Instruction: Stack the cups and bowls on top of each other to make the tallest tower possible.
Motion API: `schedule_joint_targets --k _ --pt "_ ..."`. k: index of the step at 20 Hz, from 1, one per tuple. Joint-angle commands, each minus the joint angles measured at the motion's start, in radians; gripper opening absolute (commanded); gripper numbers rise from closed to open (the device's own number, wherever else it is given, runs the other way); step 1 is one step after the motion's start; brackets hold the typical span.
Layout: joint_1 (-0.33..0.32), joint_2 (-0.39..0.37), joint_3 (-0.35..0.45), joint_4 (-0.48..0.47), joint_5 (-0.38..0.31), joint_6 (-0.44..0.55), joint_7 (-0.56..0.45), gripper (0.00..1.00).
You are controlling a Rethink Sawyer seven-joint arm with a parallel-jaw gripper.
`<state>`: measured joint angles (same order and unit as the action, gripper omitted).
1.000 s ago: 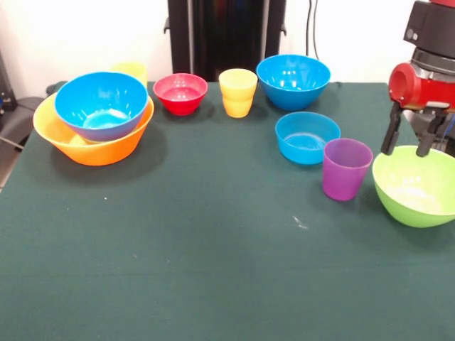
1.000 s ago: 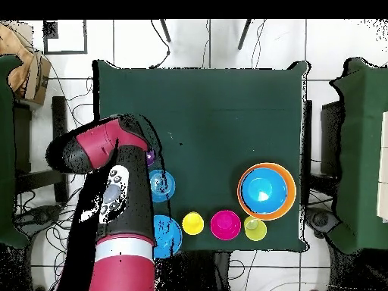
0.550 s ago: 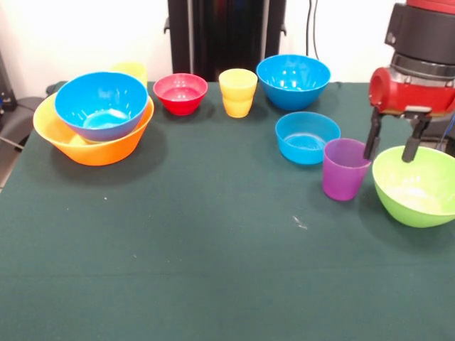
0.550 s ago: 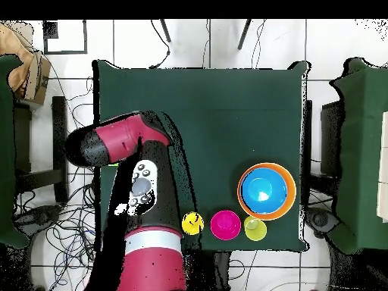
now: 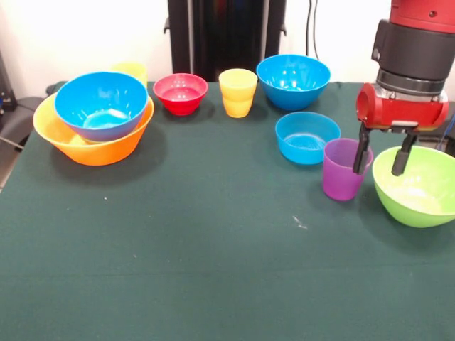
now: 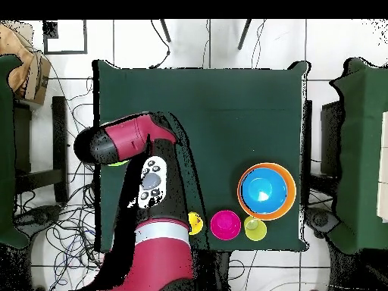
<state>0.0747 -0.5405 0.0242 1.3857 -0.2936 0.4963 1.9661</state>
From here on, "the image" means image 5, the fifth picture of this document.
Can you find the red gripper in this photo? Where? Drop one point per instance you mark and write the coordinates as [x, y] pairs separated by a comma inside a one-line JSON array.
[[401, 113]]

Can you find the large green bowl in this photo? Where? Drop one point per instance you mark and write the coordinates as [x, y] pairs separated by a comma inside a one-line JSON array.
[[416, 202]]

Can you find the small blue ridged bowl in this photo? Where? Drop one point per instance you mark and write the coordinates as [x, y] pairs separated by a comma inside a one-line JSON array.
[[302, 145]]

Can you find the large blue bowl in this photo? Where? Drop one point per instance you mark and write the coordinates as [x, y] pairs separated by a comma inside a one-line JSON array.
[[293, 89], [103, 106]]

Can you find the yellow cup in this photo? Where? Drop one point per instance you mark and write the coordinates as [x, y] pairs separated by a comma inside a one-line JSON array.
[[238, 92]]

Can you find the large orange bowl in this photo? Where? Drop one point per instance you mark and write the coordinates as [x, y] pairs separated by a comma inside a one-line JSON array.
[[103, 154]]

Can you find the purple cup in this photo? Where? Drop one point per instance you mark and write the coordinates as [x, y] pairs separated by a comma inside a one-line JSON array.
[[339, 177]]

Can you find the dark green tablecloth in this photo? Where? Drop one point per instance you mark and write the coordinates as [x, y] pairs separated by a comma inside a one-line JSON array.
[[213, 248]]

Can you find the black robot column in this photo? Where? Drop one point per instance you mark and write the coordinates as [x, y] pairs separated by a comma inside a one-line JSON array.
[[227, 39]]

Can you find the small red bowl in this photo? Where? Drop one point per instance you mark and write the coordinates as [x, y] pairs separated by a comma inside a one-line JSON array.
[[181, 96]]

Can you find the translucent yellow-green cup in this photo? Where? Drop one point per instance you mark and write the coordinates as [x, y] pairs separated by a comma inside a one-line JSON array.
[[136, 69]]

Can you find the black robot pedestal leg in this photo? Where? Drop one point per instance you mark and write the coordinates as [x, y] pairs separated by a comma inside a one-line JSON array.
[[448, 131], [14, 120]]

